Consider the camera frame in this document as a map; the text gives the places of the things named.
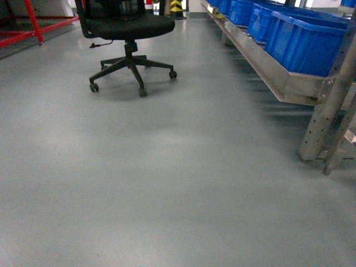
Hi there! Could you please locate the yellow black striped bollard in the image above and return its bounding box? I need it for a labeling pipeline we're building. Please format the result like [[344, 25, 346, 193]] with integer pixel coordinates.
[[170, 0, 186, 20]]

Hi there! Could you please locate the black office swivel chair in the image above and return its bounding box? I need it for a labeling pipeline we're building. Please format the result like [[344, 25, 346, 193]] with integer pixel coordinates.
[[75, 1, 177, 97]]

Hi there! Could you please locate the blue crate behind left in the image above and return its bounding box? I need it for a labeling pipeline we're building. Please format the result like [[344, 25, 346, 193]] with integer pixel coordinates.
[[247, 3, 306, 43]]

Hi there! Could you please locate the stainless steel roller rack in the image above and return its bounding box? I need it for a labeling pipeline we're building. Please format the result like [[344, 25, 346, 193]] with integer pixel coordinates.
[[201, 1, 355, 175]]

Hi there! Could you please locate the large blue plastic crate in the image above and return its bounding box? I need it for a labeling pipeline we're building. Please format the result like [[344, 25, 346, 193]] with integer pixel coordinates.
[[265, 11, 349, 77]]

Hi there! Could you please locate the red metal frame table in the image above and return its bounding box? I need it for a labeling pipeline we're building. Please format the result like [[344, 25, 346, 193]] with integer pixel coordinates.
[[1, 0, 78, 48]]

